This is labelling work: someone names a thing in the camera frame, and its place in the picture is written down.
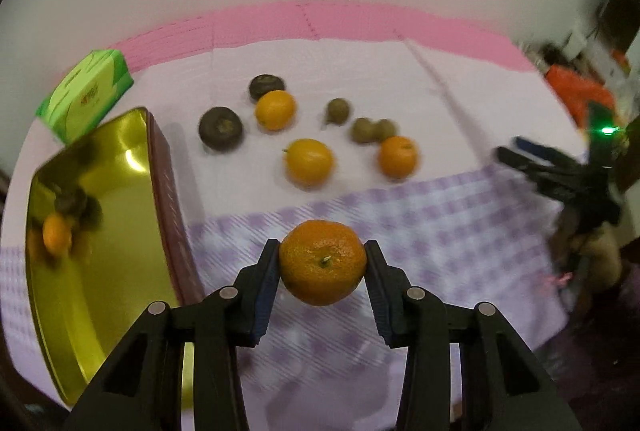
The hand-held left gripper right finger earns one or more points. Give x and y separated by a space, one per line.
378 296

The orange mandarin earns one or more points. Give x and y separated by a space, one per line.
322 261
397 156
275 110
309 162

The light pink blanket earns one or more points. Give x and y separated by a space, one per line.
450 131

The orange cloth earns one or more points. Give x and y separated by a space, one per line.
575 91

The pink foam mat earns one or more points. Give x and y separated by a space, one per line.
350 21

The small green fruit middle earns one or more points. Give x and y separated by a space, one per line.
362 130

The person's right hand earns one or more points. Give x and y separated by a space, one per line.
600 256

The dark purple round fruit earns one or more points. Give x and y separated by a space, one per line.
266 87
220 127

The green tissue pack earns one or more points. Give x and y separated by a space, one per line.
85 96

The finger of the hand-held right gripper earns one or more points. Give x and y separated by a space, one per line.
520 161
537 148

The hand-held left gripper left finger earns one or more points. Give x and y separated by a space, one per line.
267 291

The red and gold tin box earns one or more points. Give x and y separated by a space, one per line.
110 261

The purple checked cloth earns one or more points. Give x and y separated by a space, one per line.
450 236

